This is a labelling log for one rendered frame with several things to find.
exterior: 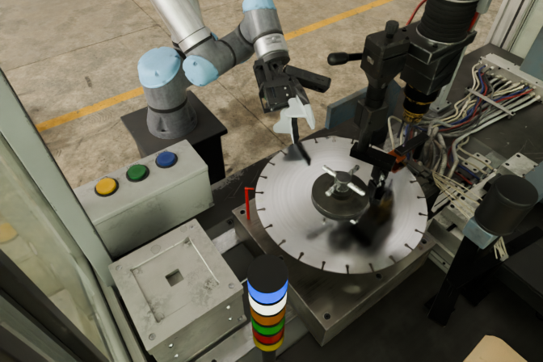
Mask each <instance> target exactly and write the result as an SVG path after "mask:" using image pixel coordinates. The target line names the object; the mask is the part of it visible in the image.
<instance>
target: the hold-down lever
mask: <svg viewBox="0 0 543 362"><path fill-rule="evenodd" d="M362 56H363V53H349V54H347V53H345V52H338V53H330V54H329V55H328V57H327V62H328V64H329V65H344V64H346V63H347V62H348V61H358V60H362Z"/></svg>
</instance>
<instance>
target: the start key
mask: <svg viewBox="0 0 543 362"><path fill-rule="evenodd" d="M146 173H147V170H146V168H145V167H144V166H143V165H141V164H137V165H134V166H131V167H130V168H129V169H128V177H129V178H130V179H141V178H143V177H144V176H145V175H146Z"/></svg>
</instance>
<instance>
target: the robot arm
mask: <svg viewBox="0 0 543 362"><path fill-rule="evenodd" d="M150 2H151V3H152V5H153V6H154V8H155V10H156V11H157V13H158V14H159V16H160V17H161V19H162V21H163V22H164V24H165V25H166V26H167V28H168V30H169V31H170V33H171V35H172V36H171V40H172V43H173V46H174V47H173V48H170V47H160V48H153V49H151V50H149V51H148V52H147V53H145V54H144V55H143V56H142V57H141V58H140V60H139V62H138V66H137V69H138V73H139V79H140V82H141V85H142V87H143V91H144V93H145V98H146V102H147V104H148V113H147V125H148V128H149V131H150V132H151V133H152V134H153V135H154V136H156V137H158V138H162V139H175V138H179V137H183V136H185V135H187V134H189V133H190V132H191V131H192V130H193V129H194V128H195V126H196V124H197V117H196V111H195V110H194V108H193V107H192V105H191V104H190V102H189V101H188V99H187V93H186V89H187V88H188V87H190V86H191V85H193V84H194V85H196V86H206V85H208V84H209V83H210V82H212V81H215V80H217V79H218V78H219V77H220V76H221V75H222V74H224V73H226V72H227V71H228V70H230V69H232V68H233V67H235V66H236V65H238V64H242V63H244V62H245V61H248V60H249V59H250V58H251V57H252V56H253V54H254V53H255V54H256V56H257V60H256V61H255V63H254V65H253V70H254V73H255V78H256V81H257V84H258V87H259V98H260V102H261V104H262V108H263V113H264V114H265V113H268V112H277V111H281V109H283V110H282V111H281V112H280V121H278V122H277V123H276V124H274V126H273V131H274V132H275V133H291V137H292V140H293V144H296V143H297V142H298V139H299V132H298V125H297V117H305V118H306V120H307V123H308V125H309V126H310V128H311V129H312V130H314V128H315V119H314V114H313V111H312V108H311V106H310V102H309V99H308V97H307V94H306V93H305V89H304V88H303V87H305V88H308V89H311V90H313V91H317V92H320V93H325V92H326V91H327V90H328V89H329V88H330V83H331V78H328V77H326V76H323V75H320V74H316V73H313V72H310V71H308V70H304V69H300V68H297V67H295V66H292V65H287V64H288V63H289V62H290V57H289V55H288V47H287V44H286V41H285V38H284V33H283V31H282V27H281V25H280V21H279V17H278V14H277V9H276V7H275V5H274V2H273V0H244V1H243V3H242V9H243V14H244V15H245V17H244V18H243V20H242V21H241V22H240V24H239V25H238V26H237V27H236V28H235V29H234V30H233V31H232V32H231V33H229V34H227V35H226V36H223V37H221V38H220V39H218V37H217V35H216V34H214V33H213V32H211V30H210V28H209V27H207V26H205V25H204V21H203V17H202V14H201V10H200V4H199V0H150ZM284 65H285V67H284ZM283 67H284V69H283ZM282 70H283V72H282ZM262 98H265V100H267V102H266V104H265V106H266V108H264V106H263V101H262Z"/></svg>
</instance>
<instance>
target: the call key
mask: <svg viewBox="0 0 543 362"><path fill-rule="evenodd" d="M115 188H116V182H115V180H113V179H110V178H106V179H102V180H100V181H99V182H98V183H97V184H96V190H97V192H98V193H99V194H102V195H105V194H108V193H111V192H113V191H114V190H115Z"/></svg>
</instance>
